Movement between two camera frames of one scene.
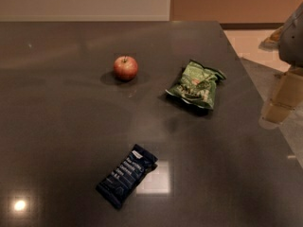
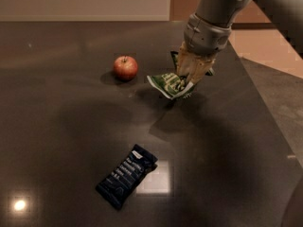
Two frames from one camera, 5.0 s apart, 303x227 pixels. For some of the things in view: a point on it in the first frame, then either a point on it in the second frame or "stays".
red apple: [125, 68] stays
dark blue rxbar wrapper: [128, 177] stays
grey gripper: [293, 43] -> [205, 37]
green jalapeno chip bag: [197, 85] -> [171, 84]
